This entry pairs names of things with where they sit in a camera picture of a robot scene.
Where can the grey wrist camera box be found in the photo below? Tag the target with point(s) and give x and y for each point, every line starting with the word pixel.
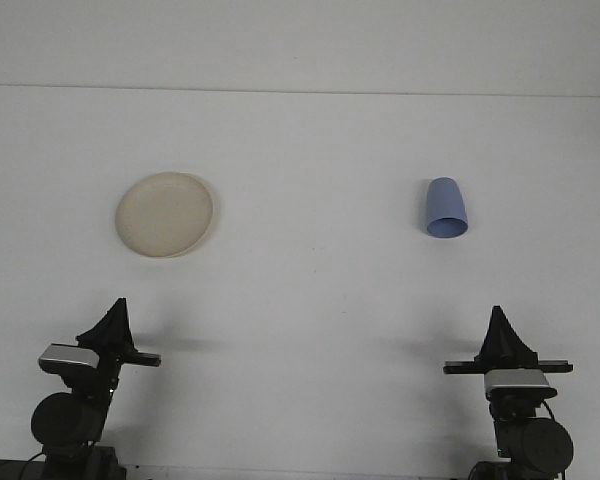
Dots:
pixel 517 381
pixel 67 356

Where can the pale round plate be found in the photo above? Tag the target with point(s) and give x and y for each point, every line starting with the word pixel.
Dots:
pixel 165 215

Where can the pale blue cup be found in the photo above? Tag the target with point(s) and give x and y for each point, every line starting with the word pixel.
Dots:
pixel 445 205

